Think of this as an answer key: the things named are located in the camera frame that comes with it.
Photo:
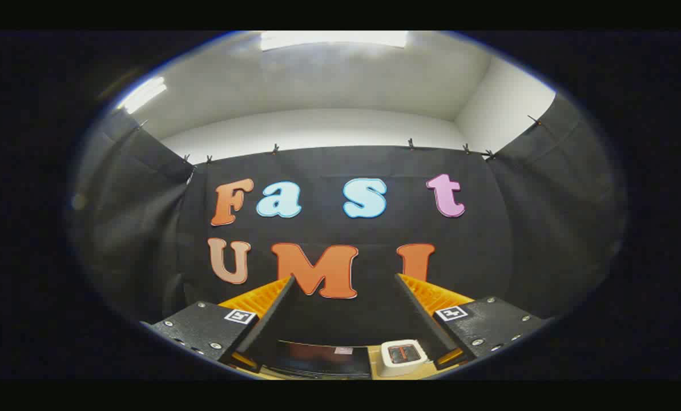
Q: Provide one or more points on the ceiling light panel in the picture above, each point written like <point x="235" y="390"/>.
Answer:
<point x="142" y="94"/>

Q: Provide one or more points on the white pop-up toaster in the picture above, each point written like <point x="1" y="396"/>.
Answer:
<point x="389" y="368"/>

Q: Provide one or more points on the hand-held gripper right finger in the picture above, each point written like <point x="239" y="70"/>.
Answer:
<point x="426" y="319"/>

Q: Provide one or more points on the black toaster oven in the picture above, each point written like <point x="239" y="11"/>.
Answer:
<point x="317" y="359"/>

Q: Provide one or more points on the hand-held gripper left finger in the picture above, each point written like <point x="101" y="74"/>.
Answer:
<point x="269" y="319"/>

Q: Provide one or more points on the row of black cloth clips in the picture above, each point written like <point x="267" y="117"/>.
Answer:
<point x="275" y="149"/>

